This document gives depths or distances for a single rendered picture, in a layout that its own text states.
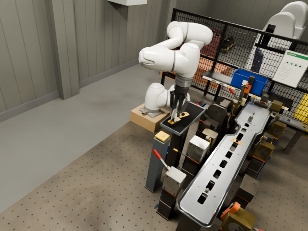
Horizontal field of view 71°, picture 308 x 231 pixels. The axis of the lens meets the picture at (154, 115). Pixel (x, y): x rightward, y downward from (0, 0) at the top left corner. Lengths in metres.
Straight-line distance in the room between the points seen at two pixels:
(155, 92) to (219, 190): 0.98
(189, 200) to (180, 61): 0.68
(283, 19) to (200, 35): 4.01
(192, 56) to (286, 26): 4.55
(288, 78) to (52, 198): 2.21
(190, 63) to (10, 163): 2.26
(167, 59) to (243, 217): 0.80
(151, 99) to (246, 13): 6.54
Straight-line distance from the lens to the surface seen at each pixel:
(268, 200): 1.80
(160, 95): 1.87
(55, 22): 3.23
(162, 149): 1.22
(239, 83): 2.33
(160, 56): 1.04
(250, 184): 1.33
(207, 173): 1.31
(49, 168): 2.63
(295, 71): 2.42
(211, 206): 1.18
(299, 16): 6.53
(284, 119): 2.15
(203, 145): 1.30
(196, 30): 1.60
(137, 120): 1.98
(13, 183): 2.61
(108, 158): 1.68
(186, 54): 1.06
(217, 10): 8.34
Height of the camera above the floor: 1.93
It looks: 35 degrees down
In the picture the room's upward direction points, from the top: 9 degrees clockwise
